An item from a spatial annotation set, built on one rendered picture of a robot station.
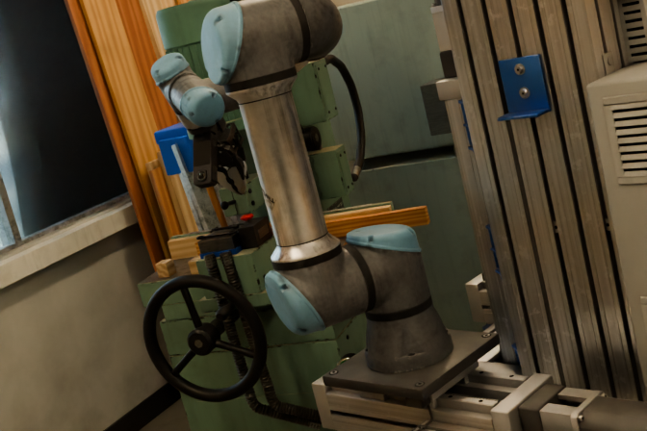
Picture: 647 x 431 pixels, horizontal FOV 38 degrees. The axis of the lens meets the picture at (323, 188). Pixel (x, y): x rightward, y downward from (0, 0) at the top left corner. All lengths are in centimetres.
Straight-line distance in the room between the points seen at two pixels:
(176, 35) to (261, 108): 75
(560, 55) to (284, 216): 49
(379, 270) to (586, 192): 35
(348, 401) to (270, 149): 50
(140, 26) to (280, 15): 258
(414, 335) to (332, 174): 85
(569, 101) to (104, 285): 263
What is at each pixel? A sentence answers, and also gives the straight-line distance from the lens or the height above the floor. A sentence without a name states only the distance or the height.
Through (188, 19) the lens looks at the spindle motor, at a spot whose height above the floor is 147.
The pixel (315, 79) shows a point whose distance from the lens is 235.
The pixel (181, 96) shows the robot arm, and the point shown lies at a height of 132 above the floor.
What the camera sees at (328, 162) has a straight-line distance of 236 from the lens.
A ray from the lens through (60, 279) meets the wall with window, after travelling 365.
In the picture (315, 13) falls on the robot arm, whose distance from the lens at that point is 149.
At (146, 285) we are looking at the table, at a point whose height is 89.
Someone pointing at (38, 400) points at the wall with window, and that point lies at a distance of 358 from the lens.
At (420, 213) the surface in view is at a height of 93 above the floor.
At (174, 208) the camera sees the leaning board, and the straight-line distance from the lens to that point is 373.
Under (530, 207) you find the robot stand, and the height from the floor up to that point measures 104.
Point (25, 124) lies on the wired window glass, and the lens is 372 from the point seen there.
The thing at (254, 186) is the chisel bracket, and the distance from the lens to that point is 228.
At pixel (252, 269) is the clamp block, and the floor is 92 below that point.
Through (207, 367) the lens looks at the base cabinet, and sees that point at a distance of 231.
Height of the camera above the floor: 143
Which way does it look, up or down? 11 degrees down
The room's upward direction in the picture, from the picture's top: 14 degrees counter-clockwise
